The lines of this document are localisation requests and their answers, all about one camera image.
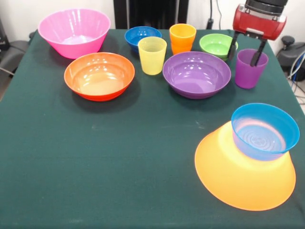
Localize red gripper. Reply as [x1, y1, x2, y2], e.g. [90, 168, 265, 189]
[226, 4, 287, 68]

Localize light blue bowl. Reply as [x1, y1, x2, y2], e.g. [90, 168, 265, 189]
[231, 103, 301, 162]

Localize large yellow-orange bowl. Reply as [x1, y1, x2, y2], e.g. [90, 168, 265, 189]
[194, 120, 297, 212]

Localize purple cup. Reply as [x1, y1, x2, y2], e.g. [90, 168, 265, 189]
[234, 49, 269, 90]

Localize green bowl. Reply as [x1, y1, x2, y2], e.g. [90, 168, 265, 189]
[199, 33, 239, 62]

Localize purple bowl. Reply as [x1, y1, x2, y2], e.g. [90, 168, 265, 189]
[163, 51, 232, 100]

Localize orange cup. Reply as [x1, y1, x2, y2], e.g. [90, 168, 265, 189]
[169, 23, 197, 55]

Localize yellow cup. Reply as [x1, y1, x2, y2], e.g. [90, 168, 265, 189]
[138, 36, 168, 76]

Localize dark blue bowl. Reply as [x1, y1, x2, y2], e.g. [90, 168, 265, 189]
[124, 26, 163, 55]

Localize red bowl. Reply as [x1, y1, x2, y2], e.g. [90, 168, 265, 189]
[63, 52, 136, 102]

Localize pink bowl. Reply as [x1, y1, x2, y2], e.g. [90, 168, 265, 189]
[37, 8, 112, 60]

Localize dark green tablecloth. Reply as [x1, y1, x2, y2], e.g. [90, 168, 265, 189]
[0, 29, 305, 229]

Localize black hanging power cable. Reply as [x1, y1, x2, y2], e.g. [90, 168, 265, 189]
[206, 0, 224, 31]

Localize bundle of floor cables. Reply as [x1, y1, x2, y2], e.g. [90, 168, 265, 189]
[287, 52, 305, 105]

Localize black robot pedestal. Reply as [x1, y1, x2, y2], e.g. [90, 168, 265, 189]
[113, 0, 189, 30]

